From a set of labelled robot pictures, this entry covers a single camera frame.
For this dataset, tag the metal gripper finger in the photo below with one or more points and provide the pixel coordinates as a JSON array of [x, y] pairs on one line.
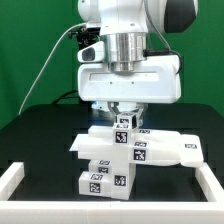
[[113, 108], [141, 109]]

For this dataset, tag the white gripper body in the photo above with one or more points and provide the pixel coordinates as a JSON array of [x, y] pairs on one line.
[[154, 80]]

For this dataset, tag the white tagged cube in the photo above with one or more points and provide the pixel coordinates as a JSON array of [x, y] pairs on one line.
[[127, 118], [121, 133]]

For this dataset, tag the white chair back frame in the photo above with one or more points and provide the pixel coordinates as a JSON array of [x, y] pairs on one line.
[[146, 146]]

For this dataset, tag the white chair seat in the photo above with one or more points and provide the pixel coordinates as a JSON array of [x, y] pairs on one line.
[[123, 176]]

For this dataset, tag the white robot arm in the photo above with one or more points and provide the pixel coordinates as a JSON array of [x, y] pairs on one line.
[[119, 70]]

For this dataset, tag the white U-shaped fence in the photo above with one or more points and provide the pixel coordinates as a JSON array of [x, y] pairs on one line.
[[211, 211]]

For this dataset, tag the white marker base plate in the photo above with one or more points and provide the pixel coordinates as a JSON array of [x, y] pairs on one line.
[[74, 146]]

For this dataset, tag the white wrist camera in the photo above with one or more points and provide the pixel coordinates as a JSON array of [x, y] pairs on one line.
[[93, 53]]

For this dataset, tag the black camera stand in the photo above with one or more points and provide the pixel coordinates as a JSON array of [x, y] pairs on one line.
[[85, 36]]

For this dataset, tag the white rear camera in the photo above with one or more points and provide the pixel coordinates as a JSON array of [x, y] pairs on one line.
[[93, 27]]

